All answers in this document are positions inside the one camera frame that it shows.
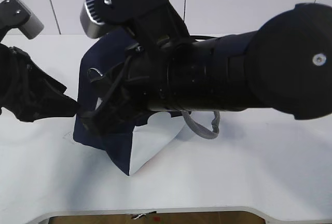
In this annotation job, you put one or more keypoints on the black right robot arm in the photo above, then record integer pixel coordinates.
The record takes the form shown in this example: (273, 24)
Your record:
(285, 65)

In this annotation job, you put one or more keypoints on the navy blue lunch bag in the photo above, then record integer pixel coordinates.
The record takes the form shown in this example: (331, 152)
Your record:
(132, 146)

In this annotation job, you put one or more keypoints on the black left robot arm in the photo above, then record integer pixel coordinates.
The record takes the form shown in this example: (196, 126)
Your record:
(30, 93)

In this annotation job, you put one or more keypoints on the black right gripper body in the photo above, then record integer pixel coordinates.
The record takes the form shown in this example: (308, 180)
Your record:
(115, 86)

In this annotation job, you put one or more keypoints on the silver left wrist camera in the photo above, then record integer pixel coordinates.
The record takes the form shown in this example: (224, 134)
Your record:
(15, 14)

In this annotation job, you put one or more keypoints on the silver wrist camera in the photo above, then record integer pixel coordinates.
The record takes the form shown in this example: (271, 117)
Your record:
(99, 17)
(15, 14)

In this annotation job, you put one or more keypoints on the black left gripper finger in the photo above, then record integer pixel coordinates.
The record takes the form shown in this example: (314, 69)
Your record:
(55, 106)

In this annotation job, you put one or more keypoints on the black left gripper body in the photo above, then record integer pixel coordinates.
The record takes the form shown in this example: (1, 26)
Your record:
(23, 83)

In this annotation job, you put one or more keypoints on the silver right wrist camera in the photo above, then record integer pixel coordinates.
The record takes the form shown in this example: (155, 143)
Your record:
(99, 17)

